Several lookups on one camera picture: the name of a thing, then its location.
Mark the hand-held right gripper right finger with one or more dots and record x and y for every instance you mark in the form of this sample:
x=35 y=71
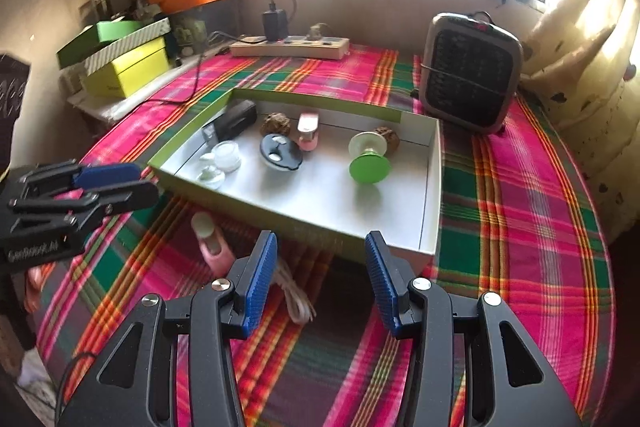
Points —
x=382 y=287

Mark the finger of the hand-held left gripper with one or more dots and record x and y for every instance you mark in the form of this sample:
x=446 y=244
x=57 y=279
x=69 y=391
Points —
x=130 y=197
x=107 y=175

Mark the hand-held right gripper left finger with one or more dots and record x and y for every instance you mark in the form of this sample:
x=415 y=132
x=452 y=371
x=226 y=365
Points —
x=257 y=287

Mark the small white plastic item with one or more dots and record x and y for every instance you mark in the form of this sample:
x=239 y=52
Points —
x=209 y=172

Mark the shallow green white box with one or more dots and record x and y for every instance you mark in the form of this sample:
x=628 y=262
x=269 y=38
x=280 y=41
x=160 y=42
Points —
x=325 y=202

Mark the small clear jar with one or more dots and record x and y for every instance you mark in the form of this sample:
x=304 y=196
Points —
x=227 y=155

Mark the black round lid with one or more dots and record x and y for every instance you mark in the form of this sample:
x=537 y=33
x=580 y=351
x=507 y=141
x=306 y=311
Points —
x=280 y=152

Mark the pink and white small bottle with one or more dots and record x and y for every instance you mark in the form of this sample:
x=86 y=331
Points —
x=307 y=132

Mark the large brown walnut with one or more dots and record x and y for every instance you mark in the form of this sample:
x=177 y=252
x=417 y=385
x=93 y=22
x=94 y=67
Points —
x=276 y=123

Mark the yellow box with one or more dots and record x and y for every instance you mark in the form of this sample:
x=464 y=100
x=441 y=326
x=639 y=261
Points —
x=132 y=67

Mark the black stapler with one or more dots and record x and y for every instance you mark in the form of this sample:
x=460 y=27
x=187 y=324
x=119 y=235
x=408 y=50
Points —
x=235 y=119

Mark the small brown walnut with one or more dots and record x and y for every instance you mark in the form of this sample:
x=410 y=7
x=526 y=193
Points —
x=387 y=139

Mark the plaid tablecloth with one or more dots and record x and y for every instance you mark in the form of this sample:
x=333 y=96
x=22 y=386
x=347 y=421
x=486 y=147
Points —
x=525 y=207

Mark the dark green container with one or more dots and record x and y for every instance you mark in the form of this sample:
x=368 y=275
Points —
x=187 y=32

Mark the black charger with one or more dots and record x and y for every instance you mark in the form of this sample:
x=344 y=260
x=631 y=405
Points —
x=276 y=24

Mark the beige power strip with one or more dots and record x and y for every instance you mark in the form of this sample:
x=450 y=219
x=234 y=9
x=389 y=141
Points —
x=300 y=47

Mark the grey portable fan heater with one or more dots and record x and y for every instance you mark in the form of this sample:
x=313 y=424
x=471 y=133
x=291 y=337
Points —
x=467 y=72

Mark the small brown plug adapter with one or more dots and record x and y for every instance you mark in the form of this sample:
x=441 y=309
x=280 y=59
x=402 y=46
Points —
x=315 y=32

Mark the cream heart print curtain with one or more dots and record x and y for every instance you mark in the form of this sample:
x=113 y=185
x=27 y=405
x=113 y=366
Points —
x=590 y=82

